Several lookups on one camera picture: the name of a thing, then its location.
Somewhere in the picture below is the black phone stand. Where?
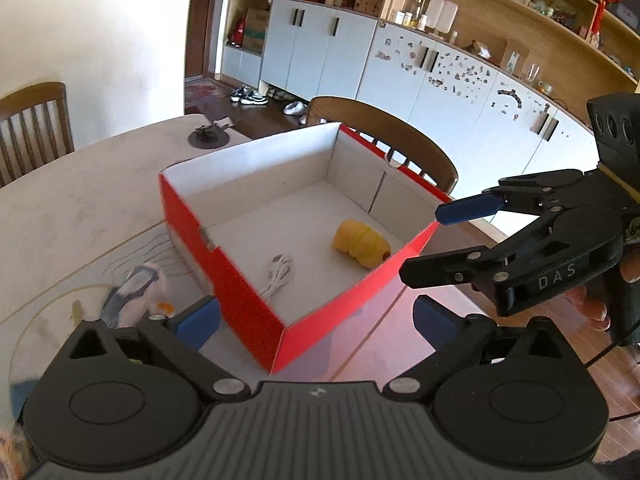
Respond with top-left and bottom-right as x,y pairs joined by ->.
188,122 -> 233,150

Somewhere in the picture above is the white grey pink object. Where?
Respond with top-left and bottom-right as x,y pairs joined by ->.
100,262 -> 175,328

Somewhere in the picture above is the red cardboard shoe box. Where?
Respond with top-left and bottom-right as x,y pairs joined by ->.
160,122 -> 447,373

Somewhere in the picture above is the white cabinet row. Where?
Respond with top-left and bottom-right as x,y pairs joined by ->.
220,0 -> 601,233

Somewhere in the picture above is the wooden wall shelf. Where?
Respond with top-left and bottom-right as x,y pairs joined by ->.
271,0 -> 640,129

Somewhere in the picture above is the yellow plush toy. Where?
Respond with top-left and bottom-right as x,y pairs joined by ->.
331,219 -> 392,269

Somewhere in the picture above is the pair of sneakers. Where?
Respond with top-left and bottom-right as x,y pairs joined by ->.
229,86 -> 269,106

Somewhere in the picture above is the person's right hand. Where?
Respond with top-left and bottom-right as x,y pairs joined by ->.
565,245 -> 640,332

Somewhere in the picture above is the wooden chair behind box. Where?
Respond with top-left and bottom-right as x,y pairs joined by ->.
306,96 -> 459,194

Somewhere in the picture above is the white usb cable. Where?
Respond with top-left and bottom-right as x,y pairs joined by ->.
258,252 -> 294,304

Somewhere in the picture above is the wooden chair at left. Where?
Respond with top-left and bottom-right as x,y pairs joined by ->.
1,81 -> 75,186

